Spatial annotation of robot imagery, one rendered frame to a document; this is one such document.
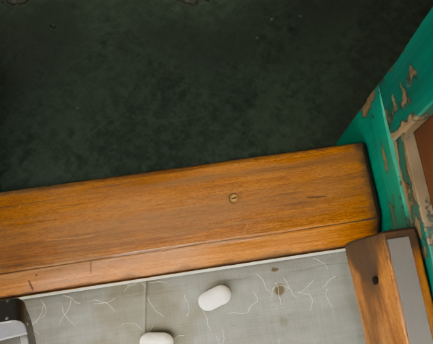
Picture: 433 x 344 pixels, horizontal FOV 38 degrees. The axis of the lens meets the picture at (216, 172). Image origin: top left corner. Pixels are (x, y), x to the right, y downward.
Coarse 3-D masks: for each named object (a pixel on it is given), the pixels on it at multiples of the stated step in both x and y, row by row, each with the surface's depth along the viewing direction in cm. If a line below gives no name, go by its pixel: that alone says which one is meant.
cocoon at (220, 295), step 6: (216, 288) 70; (222, 288) 70; (228, 288) 70; (204, 294) 70; (210, 294) 69; (216, 294) 69; (222, 294) 69; (228, 294) 70; (204, 300) 69; (210, 300) 69; (216, 300) 69; (222, 300) 69; (228, 300) 70; (204, 306) 69; (210, 306) 69; (216, 306) 70
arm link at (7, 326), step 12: (0, 300) 58; (12, 300) 58; (0, 312) 57; (12, 312) 56; (24, 312) 58; (0, 324) 55; (12, 324) 56; (24, 324) 56; (0, 336) 56; (12, 336) 56; (24, 336) 56
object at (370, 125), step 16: (368, 112) 73; (384, 112) 67; (352, 128) 79; (368, 128) 73; (384, 128) 68; (336, 144) 88; (368, 144) 74; (384, 144) 68; (384, 160) 69; (384, 176) 70; (384, 192) 71; (400, 192) 65; (384, 208) 72; (400, 208) 66; (384, 224) 72; (400, 224) 67
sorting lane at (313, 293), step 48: (96, 288) 71; (144, 288) 71; (192, 288) 72; (240, 288) 72; (288, 288) 72; (336, 288) 72; (48, 336) 70; (96, 336) 70; (192, 336) 70; (240, 336) 70; (288, 336) 70; (336, 336) 71
